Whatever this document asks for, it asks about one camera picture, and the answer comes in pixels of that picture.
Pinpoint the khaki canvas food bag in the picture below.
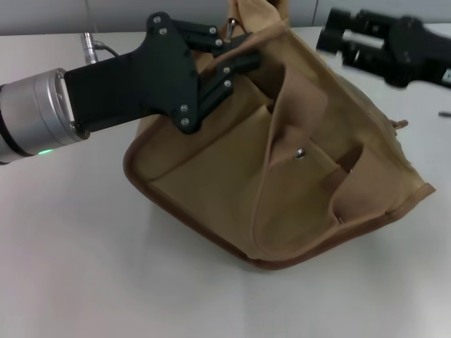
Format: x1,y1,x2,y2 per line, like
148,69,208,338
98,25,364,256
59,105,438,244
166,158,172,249
122,0,437,272

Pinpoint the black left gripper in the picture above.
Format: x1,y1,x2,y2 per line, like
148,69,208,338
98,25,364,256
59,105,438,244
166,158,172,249
64,11,262,136

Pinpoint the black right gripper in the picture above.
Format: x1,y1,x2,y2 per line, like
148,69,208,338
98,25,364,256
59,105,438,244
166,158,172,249
315,7,451,89

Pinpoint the metal connector with black cable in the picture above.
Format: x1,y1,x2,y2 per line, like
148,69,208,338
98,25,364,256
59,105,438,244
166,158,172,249
82,32,121,66

